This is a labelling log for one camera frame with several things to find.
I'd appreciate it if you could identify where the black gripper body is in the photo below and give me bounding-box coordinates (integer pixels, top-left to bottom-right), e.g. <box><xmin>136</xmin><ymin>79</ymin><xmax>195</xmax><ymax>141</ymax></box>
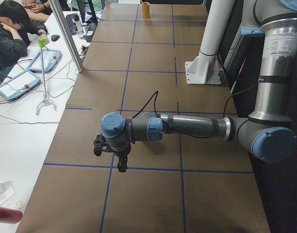
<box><xmin>114</xmin><ymin>143</ymin><xmax>132</xmax><ymax>160</ymax></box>

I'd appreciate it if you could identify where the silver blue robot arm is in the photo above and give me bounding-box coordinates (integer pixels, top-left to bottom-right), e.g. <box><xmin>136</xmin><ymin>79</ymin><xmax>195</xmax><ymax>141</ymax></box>
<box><xmin>94</xmin><ymin>0</ymin><xmax>297</xmax><ymax>172</ymax></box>

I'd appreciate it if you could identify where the tan bamboo cup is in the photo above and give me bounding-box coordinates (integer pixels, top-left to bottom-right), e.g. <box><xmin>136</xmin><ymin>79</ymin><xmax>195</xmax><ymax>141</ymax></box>
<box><xmin>142</xmin><ymin>2</ymin><xmax>150</xmax><ymax>18</ymax></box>

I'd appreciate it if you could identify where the upper teach pendant tablet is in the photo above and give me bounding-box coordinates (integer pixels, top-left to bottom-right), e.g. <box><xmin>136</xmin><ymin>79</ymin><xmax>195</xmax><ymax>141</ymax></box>
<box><xmin>27</xmin><ymin>50</ymin><xmax>62</xmax><ymax>73</ymax></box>

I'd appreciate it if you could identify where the teach pendant tablet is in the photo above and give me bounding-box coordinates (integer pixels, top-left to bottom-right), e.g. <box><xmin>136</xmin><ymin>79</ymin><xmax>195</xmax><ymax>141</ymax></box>
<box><xmin>0</xmin><ymin>70</ymin><xmax>41</xmax><ymax>100</ymax></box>
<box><xmin>27</xmin><ymin>50</ymin><xmax>62</xmax><ymax>73</ymax></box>

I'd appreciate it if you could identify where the lower teach pendant tablet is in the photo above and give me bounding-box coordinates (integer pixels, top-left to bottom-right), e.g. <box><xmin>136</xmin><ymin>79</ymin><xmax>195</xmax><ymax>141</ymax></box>
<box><xmin>0</xmin><ymin>70</ymin><xmax>41</xmax><ymax>100</ymax></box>

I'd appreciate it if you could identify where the clear water bottle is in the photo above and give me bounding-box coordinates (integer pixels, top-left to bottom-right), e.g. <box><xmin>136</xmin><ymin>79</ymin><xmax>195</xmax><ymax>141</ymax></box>
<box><xmin>73</xmin><ymin>15</ymin><xmax>84</xmax><ymax>39</ymax></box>

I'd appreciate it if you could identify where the white paper sheet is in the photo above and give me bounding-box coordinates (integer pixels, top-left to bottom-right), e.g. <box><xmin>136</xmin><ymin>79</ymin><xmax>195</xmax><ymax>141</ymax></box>
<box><xmin>0</xmin><ymin>181</ymin><xmax>16</xmax><ymax>206</ymax></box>

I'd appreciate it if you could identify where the red cylinder bottle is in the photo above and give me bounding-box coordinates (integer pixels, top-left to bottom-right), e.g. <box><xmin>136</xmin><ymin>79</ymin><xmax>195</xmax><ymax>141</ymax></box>
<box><xmin>0</xmin><ymin>207</ymin><xmax>23</xmax><ymax>224</ymax></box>

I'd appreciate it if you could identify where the black computer mouse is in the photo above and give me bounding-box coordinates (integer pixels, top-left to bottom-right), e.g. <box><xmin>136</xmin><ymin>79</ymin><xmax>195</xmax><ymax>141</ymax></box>
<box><xmin>51</xmin><ymin>34</ymin><xmax>60</xmax><ymax>42</ymax></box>

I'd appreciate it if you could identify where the black keyboard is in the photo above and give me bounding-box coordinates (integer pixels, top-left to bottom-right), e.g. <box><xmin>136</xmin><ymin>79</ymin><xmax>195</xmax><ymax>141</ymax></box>
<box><xmin>65</xmin><ymin>14</ymin><xmax>78</xmax><ymax>35</ymax></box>

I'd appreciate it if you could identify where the metal reacher grabber tool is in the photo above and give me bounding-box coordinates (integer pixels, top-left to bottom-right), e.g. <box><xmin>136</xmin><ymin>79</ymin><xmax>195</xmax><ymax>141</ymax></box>
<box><xmin>36</xmin><ymin>39</ymin><xmax>57</xmax><ymax>116</ymax></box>

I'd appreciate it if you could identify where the person in black jacket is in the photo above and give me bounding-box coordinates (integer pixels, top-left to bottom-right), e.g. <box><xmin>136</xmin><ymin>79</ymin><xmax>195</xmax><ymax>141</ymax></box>
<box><xmin>0</xmin><ymin>0</ymin><xmax>49</xmax><ymax>72</ymax></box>

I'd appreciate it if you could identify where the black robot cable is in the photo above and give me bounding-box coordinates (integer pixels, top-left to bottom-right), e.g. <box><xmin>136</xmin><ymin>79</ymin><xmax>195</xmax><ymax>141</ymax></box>
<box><xmin>131</xmin><ymin>90</ymin><xmax>258</xmax><ymax>139</ymax></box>

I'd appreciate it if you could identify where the white mounting post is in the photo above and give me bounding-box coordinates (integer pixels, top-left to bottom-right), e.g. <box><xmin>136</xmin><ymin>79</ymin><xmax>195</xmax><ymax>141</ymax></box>
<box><xmin>185</xmin><ymin>0</ymin><xmax>235</xmax><ymax>85</ymax></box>

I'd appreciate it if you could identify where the aluminium frame post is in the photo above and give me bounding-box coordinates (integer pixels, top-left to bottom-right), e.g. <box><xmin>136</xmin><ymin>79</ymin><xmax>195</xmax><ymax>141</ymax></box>
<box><xmin>49</xmin><ymin>0</ymin><xmax>84</xmax><ymax>73</ymax></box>

